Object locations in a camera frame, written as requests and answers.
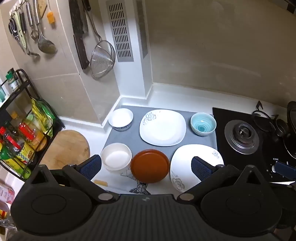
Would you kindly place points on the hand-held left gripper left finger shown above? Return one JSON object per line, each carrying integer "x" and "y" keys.
{"x": 90, "y": 167}

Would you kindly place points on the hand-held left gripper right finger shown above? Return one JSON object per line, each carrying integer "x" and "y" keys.
{"x": 201, "y": 169}

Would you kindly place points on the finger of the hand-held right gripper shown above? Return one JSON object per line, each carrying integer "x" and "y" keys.
{"x": 285, "y": 168}

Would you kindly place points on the white square plate large print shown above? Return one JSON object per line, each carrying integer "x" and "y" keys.
{"x": 185, "y": 160}

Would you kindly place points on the plain white bowl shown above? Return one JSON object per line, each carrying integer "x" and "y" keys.
{"x": 115, "y": 157}

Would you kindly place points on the teal glazed bowl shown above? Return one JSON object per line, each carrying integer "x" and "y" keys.
{"x": 203, "y": 124}

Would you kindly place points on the brown round plate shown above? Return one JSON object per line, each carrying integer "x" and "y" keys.
{"x": 149, "y": 165}

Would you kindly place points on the white bowl with blue band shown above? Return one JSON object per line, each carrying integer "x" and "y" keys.
{"x": 120, "y": 118}

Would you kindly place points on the white square plate small print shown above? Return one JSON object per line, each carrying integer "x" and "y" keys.
{"x": 162, "y": 127}

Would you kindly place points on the yellow sponge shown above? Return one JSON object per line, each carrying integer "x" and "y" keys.
{"x": 101, "y": 182}

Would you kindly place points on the black glass gas stove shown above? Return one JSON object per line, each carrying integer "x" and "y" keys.
{"x": 266, "y": 157}

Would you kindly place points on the round wooden cutting board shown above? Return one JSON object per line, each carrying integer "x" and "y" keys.
{"x": 64, "y": 148}

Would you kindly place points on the black wok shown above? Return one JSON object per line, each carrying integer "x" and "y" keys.
{"x": 291, "y": 129}

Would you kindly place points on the grey dish mat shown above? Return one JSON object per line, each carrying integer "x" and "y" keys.
{"x": 128, "y": 139}

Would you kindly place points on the steel stove burner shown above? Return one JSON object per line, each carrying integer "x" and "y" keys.
{"x": 242, "y": 136}

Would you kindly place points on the black cast iron pan support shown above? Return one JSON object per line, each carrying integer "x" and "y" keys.
{"x": 263, "y": 114}

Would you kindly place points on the red label sauce bottle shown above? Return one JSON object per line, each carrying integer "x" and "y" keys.
{"x": 32, "y": 135}

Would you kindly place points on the yellow green seasoning packet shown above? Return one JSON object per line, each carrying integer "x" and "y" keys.
{"x": 42, "y": 115}

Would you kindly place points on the green yellow oil bottle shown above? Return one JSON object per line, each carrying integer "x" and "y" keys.
{"x": 12, "y": 161}

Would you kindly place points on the red cap sauce bottle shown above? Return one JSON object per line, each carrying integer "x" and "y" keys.
{"x": 8, "y": 136}

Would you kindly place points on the pink food packet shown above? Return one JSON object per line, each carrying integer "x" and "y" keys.
{"x": 5, "y": 192}

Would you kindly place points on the steel mesh strainer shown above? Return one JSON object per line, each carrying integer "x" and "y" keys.
{"x": 101, "y": 60}

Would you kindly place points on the green cap spice bottle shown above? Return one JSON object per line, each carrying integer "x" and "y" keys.
{"x": 12, "y": 81}

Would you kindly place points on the steel ladle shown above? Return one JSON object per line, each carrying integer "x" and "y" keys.
{"x": 46, "y": 45}

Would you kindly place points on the wide white vent grille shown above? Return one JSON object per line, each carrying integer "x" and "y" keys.
{"x": 120, "y": 30}

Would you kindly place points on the narrow white vent grille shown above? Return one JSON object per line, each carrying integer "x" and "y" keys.
{"x": 142, "y": 27}

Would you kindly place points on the green peeler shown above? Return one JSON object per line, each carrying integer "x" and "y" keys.
{"x": 22, "y": 34}

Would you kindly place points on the orange silicone brush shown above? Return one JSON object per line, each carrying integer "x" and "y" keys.
{"x": 50, "y": 18}

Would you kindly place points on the wooden spatula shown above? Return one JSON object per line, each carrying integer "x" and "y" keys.
{"x": 42, "y": 8}

